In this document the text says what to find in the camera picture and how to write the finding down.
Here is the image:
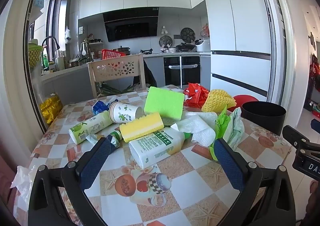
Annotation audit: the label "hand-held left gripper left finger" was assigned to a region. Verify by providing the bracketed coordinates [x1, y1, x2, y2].
[28, 137, 112, 226]

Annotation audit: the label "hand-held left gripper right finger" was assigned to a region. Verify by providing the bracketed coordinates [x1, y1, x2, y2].
[213, 138, 297, 226]

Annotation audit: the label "black round bin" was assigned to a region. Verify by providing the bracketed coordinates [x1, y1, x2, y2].
[240, 101, 287, 136]

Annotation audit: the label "blue plastic wrapper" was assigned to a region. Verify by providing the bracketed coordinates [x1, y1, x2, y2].
[92, 100, 118, 115]

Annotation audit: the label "yellow sponge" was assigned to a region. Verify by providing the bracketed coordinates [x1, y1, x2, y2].
[119, 112, 165, 143]

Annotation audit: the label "small white crumpled plastic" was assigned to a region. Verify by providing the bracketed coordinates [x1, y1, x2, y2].
[86, 134, 105, 145]

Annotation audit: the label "slim white green bottle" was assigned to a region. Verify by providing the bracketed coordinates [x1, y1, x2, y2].
[69, 111, 113, 144]

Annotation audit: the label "green white plastic bag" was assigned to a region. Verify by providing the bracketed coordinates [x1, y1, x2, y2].
[209, 106, 245, 161]

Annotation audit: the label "checked printed tablecloth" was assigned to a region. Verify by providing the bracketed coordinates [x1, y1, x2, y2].
[14, 85, 293, 226]

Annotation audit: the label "white paper towel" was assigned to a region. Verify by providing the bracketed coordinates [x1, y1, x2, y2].
[171, 112, 218, 147]

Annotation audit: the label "white green paper cup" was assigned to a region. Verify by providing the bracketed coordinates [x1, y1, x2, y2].
[109, 102, 143, 124]

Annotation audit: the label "wide white bottle green label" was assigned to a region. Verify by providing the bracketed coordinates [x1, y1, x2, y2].
[128, 127, 193, 169]

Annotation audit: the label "red round stool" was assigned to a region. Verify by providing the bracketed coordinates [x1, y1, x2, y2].
[228, 94, 259, 112]

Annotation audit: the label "yellow foam fruit net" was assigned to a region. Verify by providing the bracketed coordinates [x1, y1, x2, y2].
[201, 89, 237, 113]

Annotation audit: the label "gold foil bag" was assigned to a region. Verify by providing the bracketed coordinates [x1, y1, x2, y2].
[39, 93, 63, 125]

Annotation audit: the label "crumpled white tissue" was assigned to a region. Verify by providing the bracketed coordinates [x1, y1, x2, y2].
[10, 165, 38, 206]

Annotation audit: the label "green onions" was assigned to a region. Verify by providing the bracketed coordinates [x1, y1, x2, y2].
[97, 84, 140, 97]

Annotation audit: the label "red plastic bag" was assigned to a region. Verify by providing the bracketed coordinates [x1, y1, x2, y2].
[183, 83, 210, 109]

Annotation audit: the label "grey kitchen counter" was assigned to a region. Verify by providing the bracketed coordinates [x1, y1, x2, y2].
[41, 52, 212, 107]

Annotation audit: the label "green sponge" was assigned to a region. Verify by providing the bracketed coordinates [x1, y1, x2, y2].
[144, 87, 185, 121]

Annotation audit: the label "beige perforated chair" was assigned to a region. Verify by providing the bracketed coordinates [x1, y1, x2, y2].
[87, 54, 146, 99]

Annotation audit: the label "red plastic basket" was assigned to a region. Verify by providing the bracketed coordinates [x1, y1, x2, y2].
[102, 49, 126, 60]

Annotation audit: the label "steel pot with lid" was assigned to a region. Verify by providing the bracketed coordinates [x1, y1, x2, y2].
[111, 46, 131, 55]

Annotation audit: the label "white refrigerator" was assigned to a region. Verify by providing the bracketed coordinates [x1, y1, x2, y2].
[200, 0, 273, 98]

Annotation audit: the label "white rice cooker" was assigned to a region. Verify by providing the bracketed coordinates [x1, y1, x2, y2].
[194, 39, 210, 52]

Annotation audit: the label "yellow-green plastic basket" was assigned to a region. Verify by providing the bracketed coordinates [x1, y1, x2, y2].
[28, 44, 43, 69]

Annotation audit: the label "black wok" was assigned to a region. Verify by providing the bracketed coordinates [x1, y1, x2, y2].
[175, 42, 197, 52]

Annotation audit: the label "dark curved faucet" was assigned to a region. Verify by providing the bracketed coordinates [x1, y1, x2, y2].
[41, 36, 60, 63]

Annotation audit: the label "round steamer rack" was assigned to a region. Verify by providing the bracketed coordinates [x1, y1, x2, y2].
[180, 27, 195, 42]
[159, 35, 173, 48]

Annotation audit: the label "black range hood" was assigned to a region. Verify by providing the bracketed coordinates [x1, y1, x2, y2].
[103, 7, 160, 43]

